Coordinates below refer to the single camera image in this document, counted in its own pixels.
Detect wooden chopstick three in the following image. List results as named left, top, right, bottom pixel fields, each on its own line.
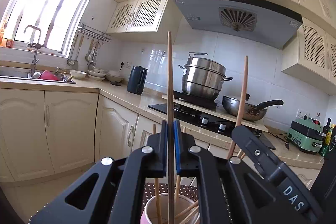
left=175, top=201, right=199, bottom=219

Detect wooden chopstick seven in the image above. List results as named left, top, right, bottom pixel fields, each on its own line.
left=237, top=149, right=245, bottom=159

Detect wooden chopstick one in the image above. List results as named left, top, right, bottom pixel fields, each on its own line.
left=152, top=123, right=162, bottom=224

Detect wooden chopstick six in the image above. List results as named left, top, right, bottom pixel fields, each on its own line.
left=180, top=206, right=199, bottom=224

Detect wooden chopstick four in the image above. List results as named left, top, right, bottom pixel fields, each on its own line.
left=167, top=31, right=175, bottom=224

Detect wooden chopstick two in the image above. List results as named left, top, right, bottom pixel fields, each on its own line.
left=174, top=175, right=181, bottom=204

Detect wooden chopstick five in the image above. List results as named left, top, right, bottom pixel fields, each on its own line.
left=227, top=56, right=248, bottom=160

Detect steel kitchen sink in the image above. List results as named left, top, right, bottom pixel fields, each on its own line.
left=0, top=66, right=76, bottom=84

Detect pink paper cup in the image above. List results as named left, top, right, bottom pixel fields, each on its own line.
left=140, top=193, right=195, bottom=223

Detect brown polka dot tablecloth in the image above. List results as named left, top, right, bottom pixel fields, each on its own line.
left=28, top=182, right=232, bottom=224

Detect green oil bottle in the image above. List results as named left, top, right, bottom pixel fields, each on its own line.
left=319, top=124, right=335, bottom=157

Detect green electric cooker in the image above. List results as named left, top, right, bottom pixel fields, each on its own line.
left=286, top=118, right=326, bottom=153

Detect dark sauce bottle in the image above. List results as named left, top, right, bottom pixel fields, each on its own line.
left=322, top=118, right=331, bottom=135

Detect beige board under pots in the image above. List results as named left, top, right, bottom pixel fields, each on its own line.
left=162, top=94, right=269, bottom=132

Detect black induction cooker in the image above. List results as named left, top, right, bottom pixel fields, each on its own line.
left=174, top=91, right=217, bottom=110

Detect lower cream cabinets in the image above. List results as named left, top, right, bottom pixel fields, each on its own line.
left=1, top=86, right=165, bottom=182

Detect stainless steel steamer pot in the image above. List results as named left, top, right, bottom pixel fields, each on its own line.
left=178, top=52, right=233, bottom=101

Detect dark blue kettle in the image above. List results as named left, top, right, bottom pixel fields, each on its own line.
left=127, top=66, right=147, bottom=95

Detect stacked white dishes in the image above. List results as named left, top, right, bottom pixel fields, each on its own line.
left=87, top=68, right=123, bottom=83

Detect white bowl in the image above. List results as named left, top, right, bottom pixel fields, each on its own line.
left=70, top=70, right=87, bottom=79

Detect red bowl in sink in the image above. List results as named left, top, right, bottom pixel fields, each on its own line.
left=39, top=70, right=60, bottom=81

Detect right lattice door cabinet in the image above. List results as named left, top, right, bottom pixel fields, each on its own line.
left=282, top=19, right=335, bottom=96

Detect lattice door cabinet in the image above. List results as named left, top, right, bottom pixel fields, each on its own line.
left=282, top=19, right=335, bottom=96
left=106, top=0, right=182, bottom=45

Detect chrome sink faucet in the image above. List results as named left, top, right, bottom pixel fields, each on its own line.
left=23, top=24, right=43, bottom=77

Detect grey range hood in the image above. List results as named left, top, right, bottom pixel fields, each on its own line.
left=173, top=0, right=303, bottom=49

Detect left lattice door cabinet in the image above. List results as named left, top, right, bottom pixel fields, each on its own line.
left=106, top=0, right=182, bottom=45

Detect steel wok black handle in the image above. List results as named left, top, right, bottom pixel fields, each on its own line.
left=221, top=93, right=284, bottom=122

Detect wall utensil rack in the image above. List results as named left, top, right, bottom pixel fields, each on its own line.
left=67, top=23, right=112, bottom=68

